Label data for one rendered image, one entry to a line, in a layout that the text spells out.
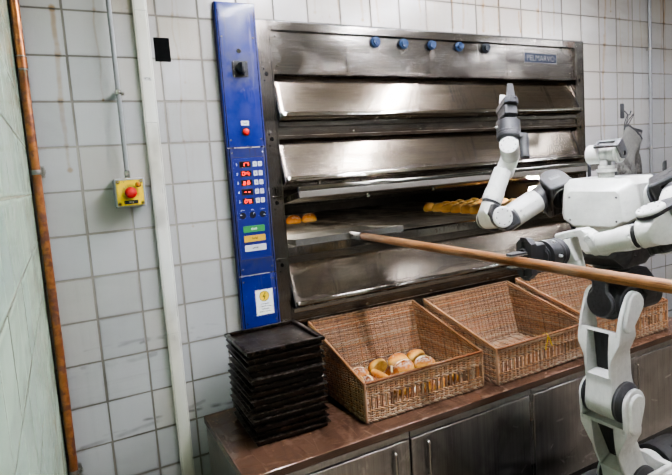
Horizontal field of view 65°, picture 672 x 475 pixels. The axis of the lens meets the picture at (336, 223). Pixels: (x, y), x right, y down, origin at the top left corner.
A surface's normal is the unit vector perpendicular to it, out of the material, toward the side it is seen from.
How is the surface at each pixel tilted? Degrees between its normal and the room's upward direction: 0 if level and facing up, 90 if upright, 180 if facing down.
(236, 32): 90
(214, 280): 90
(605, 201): 90
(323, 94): 69
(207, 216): 90
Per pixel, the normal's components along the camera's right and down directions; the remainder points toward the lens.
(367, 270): 0.41, -0.29
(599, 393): -0.88, -0.02
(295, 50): 0.47, 0.06
